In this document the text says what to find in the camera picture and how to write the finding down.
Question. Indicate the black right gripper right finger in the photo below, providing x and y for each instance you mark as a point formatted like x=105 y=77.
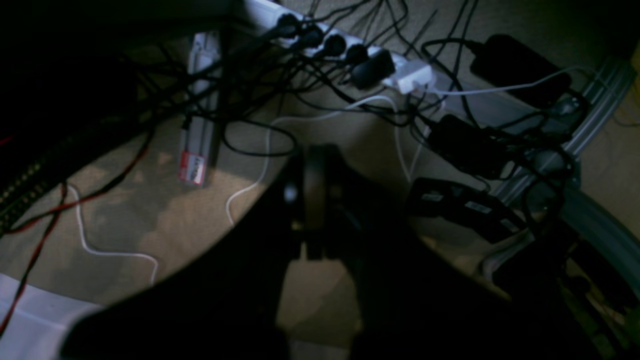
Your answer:
x=416 y=306

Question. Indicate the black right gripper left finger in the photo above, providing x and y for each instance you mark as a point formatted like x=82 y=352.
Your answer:
x=222 y=306

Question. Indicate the black power adapter lower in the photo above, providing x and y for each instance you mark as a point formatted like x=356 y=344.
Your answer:
x=465 y=206

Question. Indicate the black power adapter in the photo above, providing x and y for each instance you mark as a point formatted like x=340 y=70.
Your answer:
x=465 y=206
x=503 y=61
x=470 y=150

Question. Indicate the black power adapter middle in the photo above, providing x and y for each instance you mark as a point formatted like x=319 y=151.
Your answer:
x=470 y=150

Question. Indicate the white power strip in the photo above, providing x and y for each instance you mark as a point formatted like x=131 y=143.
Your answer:
x=370 y=66

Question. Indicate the black power adapter upper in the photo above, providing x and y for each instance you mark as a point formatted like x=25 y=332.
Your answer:
x=503 y=61

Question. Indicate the aluminium frame leg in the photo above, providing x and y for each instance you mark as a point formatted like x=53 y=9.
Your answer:
x=197 y=133

